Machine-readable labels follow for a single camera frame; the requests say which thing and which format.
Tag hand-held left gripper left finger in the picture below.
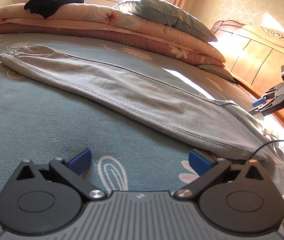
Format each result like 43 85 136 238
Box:
15 148 107 202

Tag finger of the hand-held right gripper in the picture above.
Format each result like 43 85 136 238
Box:
252 82 284 107
249 97 284 117

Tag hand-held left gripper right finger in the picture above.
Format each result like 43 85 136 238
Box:
174 149 270 201

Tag grey sweatpants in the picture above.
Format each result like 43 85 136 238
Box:
0 44 284 240

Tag wooden headboard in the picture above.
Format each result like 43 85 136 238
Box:
211 20 284 140

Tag flat grey-blue pillow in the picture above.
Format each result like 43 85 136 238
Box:
197 64 236 82

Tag blue-grey floral bed sheet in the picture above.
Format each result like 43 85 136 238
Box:
0 32 284 237

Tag plump grey-blue pillow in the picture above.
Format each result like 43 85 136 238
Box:
113 0 218 42

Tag folded pink floral quilt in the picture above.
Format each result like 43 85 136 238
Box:
0 1 226 67

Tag black garment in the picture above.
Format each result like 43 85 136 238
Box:
24 0 85 20

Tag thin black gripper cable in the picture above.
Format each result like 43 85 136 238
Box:
251 139 284 161

